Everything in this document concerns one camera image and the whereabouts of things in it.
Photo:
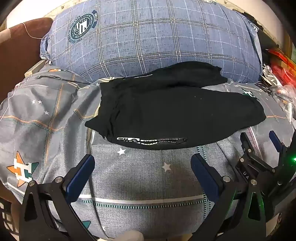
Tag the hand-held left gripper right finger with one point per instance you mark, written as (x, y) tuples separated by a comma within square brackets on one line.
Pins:
[(205, 172)]

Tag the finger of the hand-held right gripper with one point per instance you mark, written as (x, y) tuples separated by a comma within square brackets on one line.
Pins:
[(276, 140), (246, 144)]

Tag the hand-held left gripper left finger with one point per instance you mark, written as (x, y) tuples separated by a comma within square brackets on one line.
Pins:
[(81, 173)]

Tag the black pants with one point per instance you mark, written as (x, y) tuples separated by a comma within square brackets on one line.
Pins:
[(173, 111)]

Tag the grey star-printed quilt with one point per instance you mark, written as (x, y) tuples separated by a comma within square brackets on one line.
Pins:
[(138, 180)]

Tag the blue plaid pillow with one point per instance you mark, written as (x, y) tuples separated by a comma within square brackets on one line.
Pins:
[(150, 39)]

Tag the wooden bed frame piece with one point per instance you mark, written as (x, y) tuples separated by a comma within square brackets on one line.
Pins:
[(34, 68)]

